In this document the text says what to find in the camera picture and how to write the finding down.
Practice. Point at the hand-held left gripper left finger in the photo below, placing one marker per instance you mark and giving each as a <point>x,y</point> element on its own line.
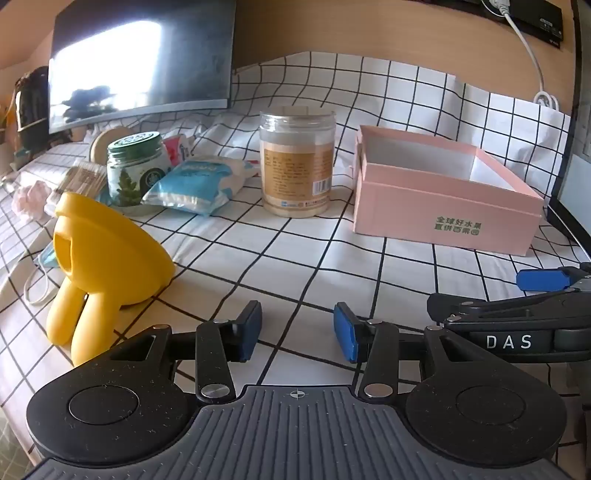
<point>249,330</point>

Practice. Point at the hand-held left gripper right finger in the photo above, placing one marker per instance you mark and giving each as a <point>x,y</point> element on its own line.
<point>344,332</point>

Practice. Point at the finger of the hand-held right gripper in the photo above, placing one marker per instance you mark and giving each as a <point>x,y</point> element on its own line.
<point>540,279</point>
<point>485,307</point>

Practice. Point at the pink cardboard box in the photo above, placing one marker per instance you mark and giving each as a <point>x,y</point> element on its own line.
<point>438,207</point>

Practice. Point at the blue cotton pad bag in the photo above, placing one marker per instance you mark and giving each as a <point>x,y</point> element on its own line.
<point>198,184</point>

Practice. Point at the yellow soft rubber toy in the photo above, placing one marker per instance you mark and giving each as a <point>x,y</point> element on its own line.
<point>111,258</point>

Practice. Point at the red and white tissue pack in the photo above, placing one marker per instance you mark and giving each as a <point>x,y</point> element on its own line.
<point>178,147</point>

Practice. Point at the blue face mask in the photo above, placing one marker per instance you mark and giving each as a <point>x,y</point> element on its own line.
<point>46,261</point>

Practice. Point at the black framed side monitor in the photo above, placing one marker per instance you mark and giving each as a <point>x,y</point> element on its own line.
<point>575,203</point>

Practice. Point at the clear plastic powder jar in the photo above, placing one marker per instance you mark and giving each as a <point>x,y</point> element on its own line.
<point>296,161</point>

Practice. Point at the green lid glass jar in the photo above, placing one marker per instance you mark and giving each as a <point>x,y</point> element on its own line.
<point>134,173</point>

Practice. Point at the round wooden disc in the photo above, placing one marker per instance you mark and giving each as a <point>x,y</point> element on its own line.
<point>104,143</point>

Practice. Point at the black power strip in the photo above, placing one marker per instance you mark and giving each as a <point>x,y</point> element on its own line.
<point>531,18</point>

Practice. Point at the black computer monitor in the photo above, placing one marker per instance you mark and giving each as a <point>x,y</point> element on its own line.
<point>138,60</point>

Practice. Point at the dark object beside monitor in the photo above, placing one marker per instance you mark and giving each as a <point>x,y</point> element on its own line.
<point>32,106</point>

